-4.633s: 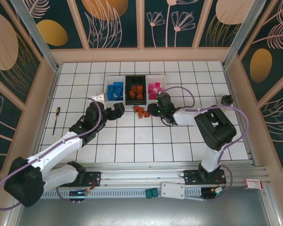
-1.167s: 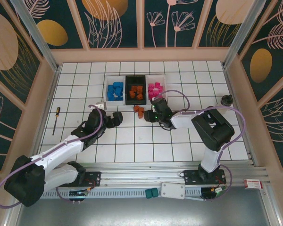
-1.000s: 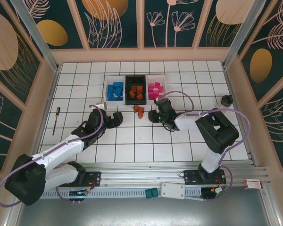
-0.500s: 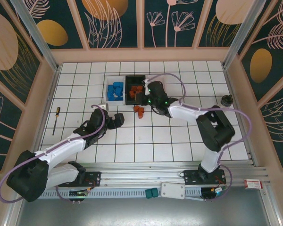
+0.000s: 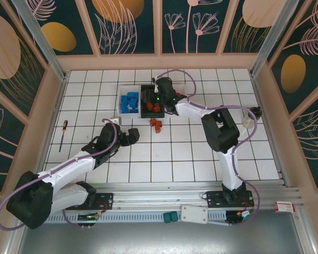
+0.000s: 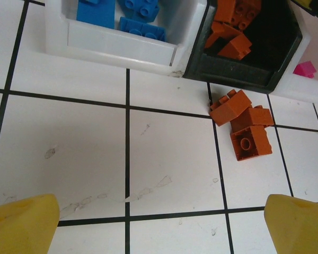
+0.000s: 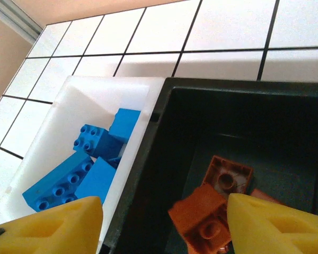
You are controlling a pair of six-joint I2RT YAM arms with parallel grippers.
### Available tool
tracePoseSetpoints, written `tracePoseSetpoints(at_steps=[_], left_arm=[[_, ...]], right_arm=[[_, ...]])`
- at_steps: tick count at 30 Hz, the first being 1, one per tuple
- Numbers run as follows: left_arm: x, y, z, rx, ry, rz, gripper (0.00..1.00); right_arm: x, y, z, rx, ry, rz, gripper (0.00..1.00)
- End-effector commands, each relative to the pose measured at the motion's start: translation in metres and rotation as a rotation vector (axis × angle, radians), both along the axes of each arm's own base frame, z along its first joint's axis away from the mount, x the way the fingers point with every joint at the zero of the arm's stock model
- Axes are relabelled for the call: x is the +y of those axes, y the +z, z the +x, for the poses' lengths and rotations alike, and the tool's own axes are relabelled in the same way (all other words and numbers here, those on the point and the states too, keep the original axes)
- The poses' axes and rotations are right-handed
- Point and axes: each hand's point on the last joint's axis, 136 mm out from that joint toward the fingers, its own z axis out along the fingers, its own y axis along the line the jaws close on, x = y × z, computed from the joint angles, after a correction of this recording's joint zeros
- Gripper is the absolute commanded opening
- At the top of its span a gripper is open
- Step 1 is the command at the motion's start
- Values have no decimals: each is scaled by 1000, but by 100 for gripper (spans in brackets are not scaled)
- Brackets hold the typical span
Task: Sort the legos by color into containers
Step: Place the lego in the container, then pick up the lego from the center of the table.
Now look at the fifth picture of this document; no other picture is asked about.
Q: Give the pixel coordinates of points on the white cover plate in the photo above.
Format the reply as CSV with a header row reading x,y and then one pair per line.
x,y
194,213

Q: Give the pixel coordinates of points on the black controller board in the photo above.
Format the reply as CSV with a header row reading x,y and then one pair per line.
x,y
238,216
87,217

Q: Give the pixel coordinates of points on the white bottle with black cap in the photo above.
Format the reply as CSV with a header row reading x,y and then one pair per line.
x,y
246,122

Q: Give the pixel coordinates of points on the teal block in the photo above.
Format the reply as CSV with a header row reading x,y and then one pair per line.
x,y
173,217
166,217

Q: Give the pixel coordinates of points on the red and white small box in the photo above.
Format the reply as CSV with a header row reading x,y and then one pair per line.
x,y
284,207

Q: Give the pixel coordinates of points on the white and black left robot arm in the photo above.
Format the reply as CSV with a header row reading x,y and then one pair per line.
x,y
66,166

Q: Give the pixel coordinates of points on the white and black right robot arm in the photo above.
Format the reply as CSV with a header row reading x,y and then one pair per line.
x,y
229,169

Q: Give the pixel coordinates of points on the aluminium frame post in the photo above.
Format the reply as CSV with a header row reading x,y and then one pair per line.
x,y
267,49
47,50

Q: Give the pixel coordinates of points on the black plastic container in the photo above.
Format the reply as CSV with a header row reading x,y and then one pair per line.
x,y
151,114

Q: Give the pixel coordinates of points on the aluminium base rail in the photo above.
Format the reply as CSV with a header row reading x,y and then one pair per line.
x,y
159,197

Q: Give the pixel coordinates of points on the yellow black screwdriver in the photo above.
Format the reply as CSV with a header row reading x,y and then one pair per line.
x,y
65,124

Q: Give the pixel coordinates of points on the aluminium side rail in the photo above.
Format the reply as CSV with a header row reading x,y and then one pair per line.
x,y
53,124
257,92

